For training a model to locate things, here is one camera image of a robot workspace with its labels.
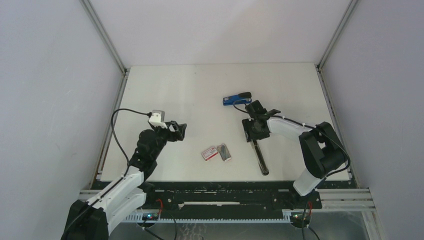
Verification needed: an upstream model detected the silver white stapler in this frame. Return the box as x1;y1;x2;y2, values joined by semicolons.
245;131;269;176

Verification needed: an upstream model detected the blue black stapler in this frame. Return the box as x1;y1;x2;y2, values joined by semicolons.
222;91;252;106

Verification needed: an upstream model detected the green circuit board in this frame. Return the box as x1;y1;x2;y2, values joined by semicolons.
142;212;160;222
290;213;311;223

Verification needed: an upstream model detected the right aluminium frame post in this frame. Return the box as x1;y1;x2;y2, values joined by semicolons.
316;0;360;181

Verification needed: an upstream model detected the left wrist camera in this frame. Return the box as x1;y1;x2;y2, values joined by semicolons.
148;110;168;129

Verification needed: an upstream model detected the staple box tray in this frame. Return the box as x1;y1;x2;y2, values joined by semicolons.
217;143;232;162

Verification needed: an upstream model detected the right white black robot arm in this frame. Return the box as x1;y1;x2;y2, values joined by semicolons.
242;100;351;208

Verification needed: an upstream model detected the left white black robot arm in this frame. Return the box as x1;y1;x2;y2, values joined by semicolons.
60;121;187;240

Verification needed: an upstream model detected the white slotted cable duct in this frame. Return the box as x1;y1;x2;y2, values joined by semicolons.
122;211;292;224

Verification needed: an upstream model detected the aluminium frame post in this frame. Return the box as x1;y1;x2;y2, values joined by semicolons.
316;0;360;181
80;0;127;180

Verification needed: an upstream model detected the left green circuit board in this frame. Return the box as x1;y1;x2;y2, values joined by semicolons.
142;212;160;222

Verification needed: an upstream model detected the right green circuit board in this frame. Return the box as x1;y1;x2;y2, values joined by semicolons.
290;213;311;223

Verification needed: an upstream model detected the left aluminium frame post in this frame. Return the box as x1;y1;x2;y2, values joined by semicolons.
80;0;127;180

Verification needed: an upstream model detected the aluminium front rail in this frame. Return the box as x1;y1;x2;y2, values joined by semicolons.
77;188;377;213

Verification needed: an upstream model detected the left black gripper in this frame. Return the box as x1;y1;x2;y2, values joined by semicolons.
150;120;186;160

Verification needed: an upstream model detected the red white staple box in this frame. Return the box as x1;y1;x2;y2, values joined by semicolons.
201;146;219;161

